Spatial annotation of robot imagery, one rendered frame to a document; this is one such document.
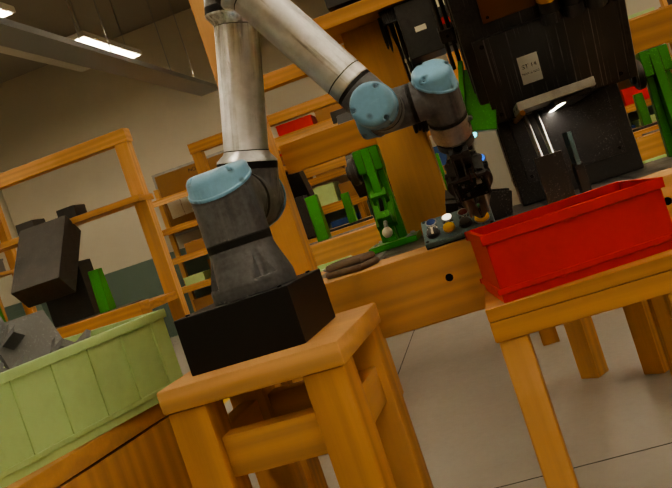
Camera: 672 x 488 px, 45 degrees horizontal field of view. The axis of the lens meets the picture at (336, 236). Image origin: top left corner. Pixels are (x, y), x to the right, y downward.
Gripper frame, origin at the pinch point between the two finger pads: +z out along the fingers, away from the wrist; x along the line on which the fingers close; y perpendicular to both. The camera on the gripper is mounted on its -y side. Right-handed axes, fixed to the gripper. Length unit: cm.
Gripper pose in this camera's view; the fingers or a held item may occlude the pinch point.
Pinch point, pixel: (479, 209)
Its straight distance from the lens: 168.9
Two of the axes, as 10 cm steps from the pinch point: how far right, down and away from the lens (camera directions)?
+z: 3.6, 7.3, 5.9
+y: 0.4, 6.2, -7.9
